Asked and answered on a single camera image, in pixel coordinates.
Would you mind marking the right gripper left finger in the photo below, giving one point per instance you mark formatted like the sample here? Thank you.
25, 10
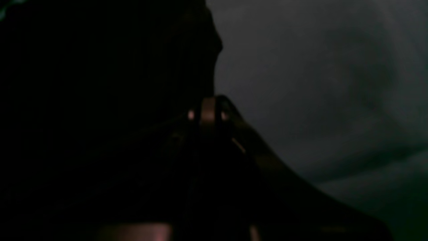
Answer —
81, 203

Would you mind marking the dark grey T-shirt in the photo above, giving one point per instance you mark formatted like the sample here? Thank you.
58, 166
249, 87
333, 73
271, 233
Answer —
336, 88

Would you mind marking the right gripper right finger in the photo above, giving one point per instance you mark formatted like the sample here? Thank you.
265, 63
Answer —
292, 209

